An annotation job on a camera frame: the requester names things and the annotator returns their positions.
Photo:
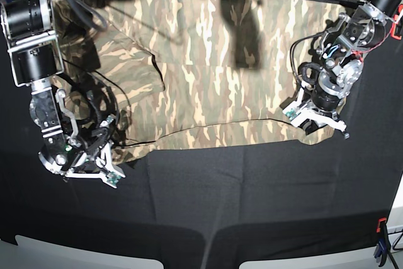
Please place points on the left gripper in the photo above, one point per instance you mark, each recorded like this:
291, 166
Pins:
303, 113

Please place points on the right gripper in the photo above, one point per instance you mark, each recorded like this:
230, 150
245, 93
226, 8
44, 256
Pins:
92, 162

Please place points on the camouflage t-shirt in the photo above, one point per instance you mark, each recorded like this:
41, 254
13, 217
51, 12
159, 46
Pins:
194, 74

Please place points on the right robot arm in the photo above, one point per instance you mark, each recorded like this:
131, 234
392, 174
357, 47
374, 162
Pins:
77, 136

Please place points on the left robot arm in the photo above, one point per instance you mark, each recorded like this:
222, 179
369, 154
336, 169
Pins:
324, 84

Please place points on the black table cloth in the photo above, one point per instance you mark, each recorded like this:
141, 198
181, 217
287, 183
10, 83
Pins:
235, 203

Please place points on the red clamp right edge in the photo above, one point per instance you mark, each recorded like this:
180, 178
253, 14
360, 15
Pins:
396, 29

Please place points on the orange black clamp bottom right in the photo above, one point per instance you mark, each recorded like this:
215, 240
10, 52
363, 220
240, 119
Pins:
382, 248

